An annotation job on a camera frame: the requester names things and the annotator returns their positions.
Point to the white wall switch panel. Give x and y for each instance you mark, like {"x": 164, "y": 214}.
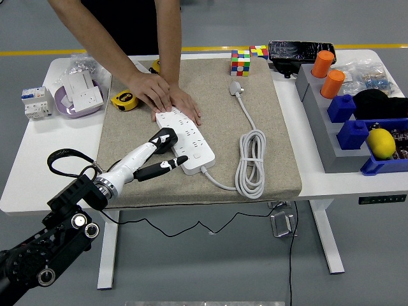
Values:
{"x": 138, "y": 62}

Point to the clear bags of components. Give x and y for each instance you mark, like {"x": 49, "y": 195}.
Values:
{"x": 371, "y": 78}

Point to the dark circuit boards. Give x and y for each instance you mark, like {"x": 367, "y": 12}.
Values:
{"x": 402, "y": 140}

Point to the large silver metal bracket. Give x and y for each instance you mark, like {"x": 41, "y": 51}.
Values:
{"x": 282, "y": 224}

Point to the small silver metal bracket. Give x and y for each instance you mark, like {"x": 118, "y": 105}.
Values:
{"x": 277, "y": 205}

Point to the yellow lemon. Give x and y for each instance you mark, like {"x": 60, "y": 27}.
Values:
{"x": 381, "y": 143}

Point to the grey-brown fabric mat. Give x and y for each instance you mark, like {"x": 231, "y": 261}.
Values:
{"x": 223, "y": 127}

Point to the yellow black tape measure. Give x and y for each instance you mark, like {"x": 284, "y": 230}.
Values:
{"x": 156, "y": 65}
{"x": 124, "y": 100}

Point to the blue plastic bin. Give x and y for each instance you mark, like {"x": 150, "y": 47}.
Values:
{"x": 382, "y": 167}

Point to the person's right hand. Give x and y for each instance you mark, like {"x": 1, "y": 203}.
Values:
{"x": 151, "y": 89}

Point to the black table control panel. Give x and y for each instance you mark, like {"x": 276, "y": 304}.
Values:
{"x": 382, "y": 199}

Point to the clear bag of screws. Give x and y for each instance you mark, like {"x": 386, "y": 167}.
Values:
{"x": 84, "y": 63}

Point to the person's left hand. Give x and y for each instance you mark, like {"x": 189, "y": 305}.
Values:
{"x": 186, "y": 105}

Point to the black plug adapter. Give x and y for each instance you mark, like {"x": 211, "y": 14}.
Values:
{"x": 173, "y": 138}

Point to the black plastic-wrapped device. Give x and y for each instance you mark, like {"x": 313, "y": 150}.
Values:
{"x": 296, "y": 51}

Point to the white table leg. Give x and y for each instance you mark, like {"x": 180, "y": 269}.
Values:
{"x": 328, "y": 239}
{"x": 108, "y": 252}

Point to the person's right forearm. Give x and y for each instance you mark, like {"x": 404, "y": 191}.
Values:
{"x": 95, "y": 38}

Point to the white wall socket panel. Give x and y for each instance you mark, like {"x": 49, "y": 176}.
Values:
{"x": 88, "y": 99}

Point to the person's torso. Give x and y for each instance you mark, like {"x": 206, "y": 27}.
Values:
{"x": 134, "y": 25}

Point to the orange cylinder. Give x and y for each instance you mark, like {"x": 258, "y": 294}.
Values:
{"x": 322, "y": 65}
{"x": 332, "y": 85}

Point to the large grey block holder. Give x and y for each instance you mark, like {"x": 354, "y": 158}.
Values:
{"x": 328, "y": 146}

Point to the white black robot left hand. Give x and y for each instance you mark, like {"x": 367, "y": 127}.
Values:
{"x": 134, "y": 161}

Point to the white circuit breaker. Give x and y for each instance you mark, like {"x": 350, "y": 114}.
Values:
{"x": 35, "y": 103}

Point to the white power strip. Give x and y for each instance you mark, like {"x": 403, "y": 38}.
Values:
{"x": 197, "y": 143}

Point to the small colourful puzzle cube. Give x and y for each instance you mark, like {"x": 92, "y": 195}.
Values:
{"x": 259, "y": 51}

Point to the blue block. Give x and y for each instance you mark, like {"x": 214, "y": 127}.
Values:
{"x": 352, "y": 137}
{"x": 341, "y": 110}

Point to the large colourful puzzle cube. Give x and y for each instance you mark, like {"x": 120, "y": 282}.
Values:
{"x": 240, "y": 63}

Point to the purple bowl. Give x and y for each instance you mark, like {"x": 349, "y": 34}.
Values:
{"x": 62, "y": 108}

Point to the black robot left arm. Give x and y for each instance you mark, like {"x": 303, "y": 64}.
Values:
{"x": 28, "y": 255}

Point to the person's left forearm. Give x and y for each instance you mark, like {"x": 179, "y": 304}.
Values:
{"x": 169, "y": 41}

